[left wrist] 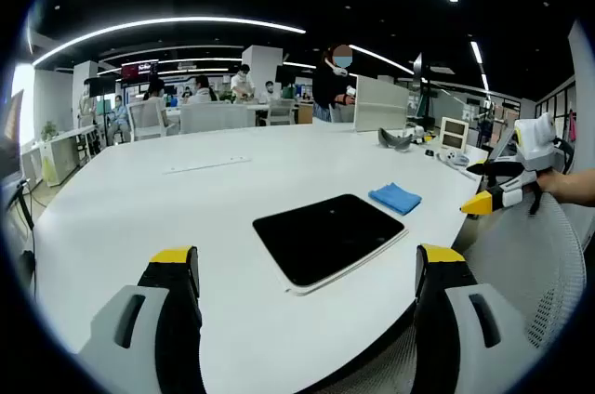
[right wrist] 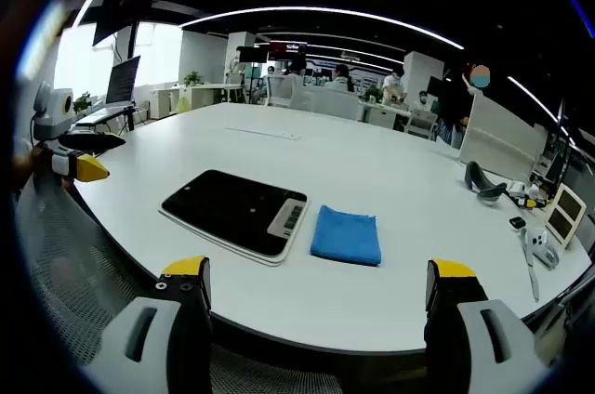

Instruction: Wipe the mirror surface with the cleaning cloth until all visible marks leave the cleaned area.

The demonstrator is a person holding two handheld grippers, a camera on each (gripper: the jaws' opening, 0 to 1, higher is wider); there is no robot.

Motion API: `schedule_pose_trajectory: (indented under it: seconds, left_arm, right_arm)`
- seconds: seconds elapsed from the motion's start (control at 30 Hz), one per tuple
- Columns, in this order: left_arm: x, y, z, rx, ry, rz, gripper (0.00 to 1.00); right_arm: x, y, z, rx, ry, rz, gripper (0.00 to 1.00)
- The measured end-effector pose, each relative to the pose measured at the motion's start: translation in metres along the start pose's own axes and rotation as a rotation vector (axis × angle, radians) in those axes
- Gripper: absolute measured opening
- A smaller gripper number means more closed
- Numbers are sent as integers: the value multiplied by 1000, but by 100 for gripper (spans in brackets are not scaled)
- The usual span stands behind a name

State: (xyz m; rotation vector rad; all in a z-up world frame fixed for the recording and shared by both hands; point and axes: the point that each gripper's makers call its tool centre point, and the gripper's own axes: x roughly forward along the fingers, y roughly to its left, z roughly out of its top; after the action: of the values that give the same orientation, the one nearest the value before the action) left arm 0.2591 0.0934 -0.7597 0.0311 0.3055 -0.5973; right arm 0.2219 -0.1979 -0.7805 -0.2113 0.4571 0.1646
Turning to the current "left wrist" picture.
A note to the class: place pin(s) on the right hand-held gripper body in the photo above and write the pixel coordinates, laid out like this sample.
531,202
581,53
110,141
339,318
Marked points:
534,143

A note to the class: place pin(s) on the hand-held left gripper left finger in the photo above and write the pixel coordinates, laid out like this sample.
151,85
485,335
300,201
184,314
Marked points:
174,315

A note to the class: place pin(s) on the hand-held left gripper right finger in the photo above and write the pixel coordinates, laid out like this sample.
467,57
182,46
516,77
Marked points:
432,319

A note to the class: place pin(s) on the blue cleaning cloth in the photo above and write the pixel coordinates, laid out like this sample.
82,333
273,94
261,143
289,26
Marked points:
395,198

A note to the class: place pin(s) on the person's right hand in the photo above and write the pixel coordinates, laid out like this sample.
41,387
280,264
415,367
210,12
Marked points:
551,180

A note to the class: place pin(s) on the white round device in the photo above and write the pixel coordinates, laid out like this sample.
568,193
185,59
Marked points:
453,157

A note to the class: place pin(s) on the white box device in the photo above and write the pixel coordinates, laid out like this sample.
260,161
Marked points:
454,134

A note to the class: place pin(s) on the white mesh office chair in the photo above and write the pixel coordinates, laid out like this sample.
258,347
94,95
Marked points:
534,264

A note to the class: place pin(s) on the grey headset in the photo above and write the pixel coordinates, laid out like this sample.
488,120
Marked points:
392,139

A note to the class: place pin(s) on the white desk divider panel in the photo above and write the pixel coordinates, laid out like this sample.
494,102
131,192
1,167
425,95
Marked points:
381,103

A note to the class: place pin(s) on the potted green plant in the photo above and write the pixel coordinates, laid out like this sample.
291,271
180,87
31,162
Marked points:
48,130

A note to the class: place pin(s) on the black laptop on stand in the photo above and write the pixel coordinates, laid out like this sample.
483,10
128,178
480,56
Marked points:
10,134

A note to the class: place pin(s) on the red wall screen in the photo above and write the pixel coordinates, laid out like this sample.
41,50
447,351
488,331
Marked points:
139,69

